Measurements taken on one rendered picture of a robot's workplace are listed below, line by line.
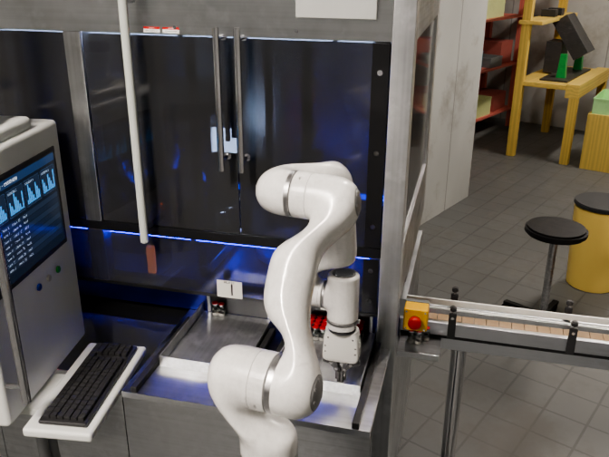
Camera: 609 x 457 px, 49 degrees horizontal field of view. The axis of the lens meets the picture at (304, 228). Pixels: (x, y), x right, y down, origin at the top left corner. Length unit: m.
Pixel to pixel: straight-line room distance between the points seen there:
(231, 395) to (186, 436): 1.23
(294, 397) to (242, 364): 0.12
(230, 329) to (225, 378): 0.88
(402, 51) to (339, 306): 0.68
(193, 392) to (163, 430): 0.66
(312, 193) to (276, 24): 0.65
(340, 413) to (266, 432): 0.48
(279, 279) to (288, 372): 0.18
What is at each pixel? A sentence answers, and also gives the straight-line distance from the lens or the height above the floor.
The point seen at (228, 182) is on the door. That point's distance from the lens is 2.02.
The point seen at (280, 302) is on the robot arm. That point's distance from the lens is 1.32.
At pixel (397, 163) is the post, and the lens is 1.87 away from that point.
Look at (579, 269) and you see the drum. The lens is 4.66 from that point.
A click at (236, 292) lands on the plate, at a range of 2.15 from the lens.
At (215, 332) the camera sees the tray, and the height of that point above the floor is 0.88.
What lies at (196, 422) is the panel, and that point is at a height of 0.47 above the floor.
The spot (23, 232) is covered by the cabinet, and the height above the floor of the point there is 1.30.
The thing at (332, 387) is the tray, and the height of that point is 0.90.
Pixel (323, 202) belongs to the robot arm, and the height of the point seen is 1.55.
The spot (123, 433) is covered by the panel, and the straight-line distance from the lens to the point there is 2.68.
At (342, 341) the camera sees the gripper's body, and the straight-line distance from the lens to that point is 1.82.
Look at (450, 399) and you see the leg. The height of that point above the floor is 0.62.
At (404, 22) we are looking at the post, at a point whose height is 1.85.
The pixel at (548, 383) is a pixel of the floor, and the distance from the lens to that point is 3.70.
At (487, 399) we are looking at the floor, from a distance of 3.49.
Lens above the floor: 2.01
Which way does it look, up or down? 22 degrees down
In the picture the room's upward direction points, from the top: straight up
